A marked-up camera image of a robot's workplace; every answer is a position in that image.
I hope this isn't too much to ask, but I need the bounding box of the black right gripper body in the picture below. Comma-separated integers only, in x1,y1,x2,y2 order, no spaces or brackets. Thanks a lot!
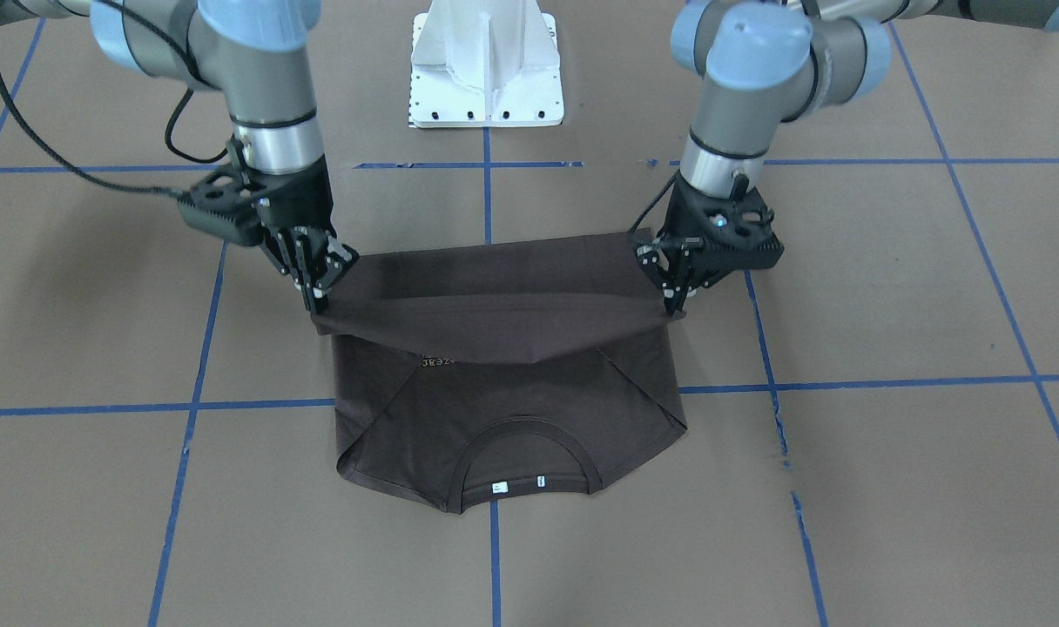
178,156,335,247

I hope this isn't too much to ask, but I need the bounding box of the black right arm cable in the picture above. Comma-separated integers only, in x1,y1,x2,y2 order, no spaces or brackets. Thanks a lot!
0,0,231,196

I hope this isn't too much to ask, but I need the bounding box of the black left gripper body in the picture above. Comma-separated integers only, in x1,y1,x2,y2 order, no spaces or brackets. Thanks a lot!
658,174,785,273

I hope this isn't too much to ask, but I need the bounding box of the white metal mount base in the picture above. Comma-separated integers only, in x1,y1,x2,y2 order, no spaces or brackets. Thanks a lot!
408,1,566,130

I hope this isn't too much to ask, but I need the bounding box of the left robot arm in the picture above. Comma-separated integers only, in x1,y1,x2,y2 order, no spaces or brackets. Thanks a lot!
630,1,1059,316

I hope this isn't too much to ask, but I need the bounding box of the brown paper table cover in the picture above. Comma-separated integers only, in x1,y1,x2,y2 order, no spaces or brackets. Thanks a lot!
0,17,1059,626

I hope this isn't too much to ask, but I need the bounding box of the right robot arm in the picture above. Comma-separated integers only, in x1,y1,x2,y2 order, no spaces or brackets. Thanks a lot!
0,1,359,314

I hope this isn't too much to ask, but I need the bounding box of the dark brown t-shirt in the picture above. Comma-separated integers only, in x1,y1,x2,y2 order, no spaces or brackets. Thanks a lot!
312,232,686,515

